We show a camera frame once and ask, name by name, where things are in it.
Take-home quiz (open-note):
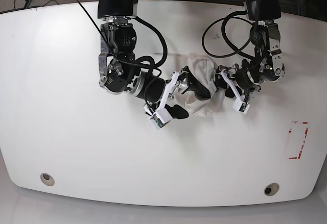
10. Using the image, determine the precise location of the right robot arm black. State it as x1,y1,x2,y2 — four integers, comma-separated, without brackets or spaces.
98,0,217,128

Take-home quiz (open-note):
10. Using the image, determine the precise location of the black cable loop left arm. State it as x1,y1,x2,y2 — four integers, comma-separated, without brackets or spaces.
201,10,256,59

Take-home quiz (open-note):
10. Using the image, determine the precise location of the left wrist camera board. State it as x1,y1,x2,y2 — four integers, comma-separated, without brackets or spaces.
232,99,250,114

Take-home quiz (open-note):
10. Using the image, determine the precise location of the left table cable grommet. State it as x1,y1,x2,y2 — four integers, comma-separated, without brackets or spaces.
40,173,55,186

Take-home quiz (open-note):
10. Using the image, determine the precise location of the right table cable grommet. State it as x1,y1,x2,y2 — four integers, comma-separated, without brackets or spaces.
264,183,279,196

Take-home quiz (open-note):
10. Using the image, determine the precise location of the red tape rectangle marking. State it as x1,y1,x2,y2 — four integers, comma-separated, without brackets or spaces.
286,121,309,160

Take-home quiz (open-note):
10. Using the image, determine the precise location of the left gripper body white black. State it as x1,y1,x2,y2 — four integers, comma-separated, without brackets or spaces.
217,64,261,103

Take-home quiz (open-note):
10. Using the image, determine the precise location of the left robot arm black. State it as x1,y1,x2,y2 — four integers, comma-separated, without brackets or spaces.
217,0,285,113

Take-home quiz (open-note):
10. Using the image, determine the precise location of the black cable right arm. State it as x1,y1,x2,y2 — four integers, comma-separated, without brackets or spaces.
58,0,168,82

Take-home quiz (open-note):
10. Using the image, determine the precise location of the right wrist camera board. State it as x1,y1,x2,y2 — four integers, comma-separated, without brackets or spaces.
149,115,167,130

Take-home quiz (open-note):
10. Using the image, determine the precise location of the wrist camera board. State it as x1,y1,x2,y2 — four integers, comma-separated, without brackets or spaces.
232,99,250,114
149,115,167,130

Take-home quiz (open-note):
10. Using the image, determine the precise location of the white T-shirt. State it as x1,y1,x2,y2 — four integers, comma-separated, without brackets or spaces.
176,53,223,117

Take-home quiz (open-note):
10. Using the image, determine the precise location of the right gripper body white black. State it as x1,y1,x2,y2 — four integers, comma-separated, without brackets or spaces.
137,71,180,124

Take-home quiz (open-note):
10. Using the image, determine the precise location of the table cable grommet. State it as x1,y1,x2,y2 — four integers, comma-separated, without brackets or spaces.
264,183,279,196
40,173,55,186

